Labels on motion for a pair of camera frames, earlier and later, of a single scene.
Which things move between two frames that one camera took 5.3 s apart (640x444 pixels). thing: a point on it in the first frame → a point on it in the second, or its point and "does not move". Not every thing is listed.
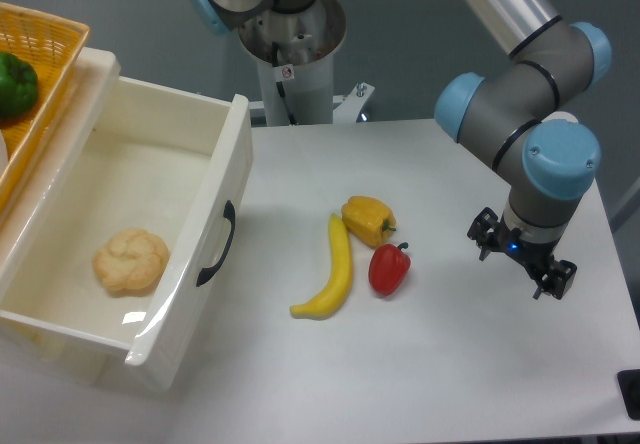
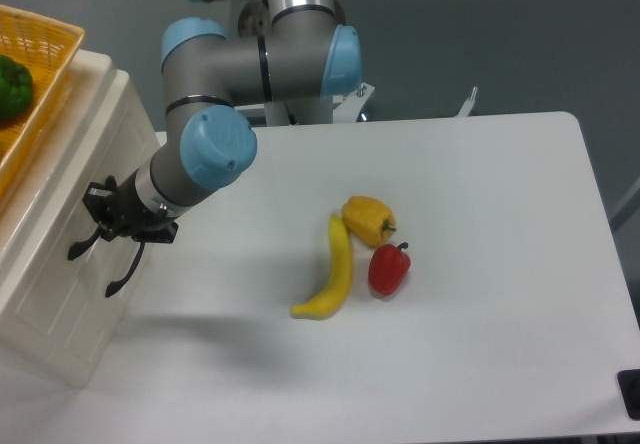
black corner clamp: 628,382 does not move
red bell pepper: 389,268 does not move
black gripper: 534,255 → 119,212
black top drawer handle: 230,214 → 78,248
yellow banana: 339,280 does not move
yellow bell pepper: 368,219 does not move
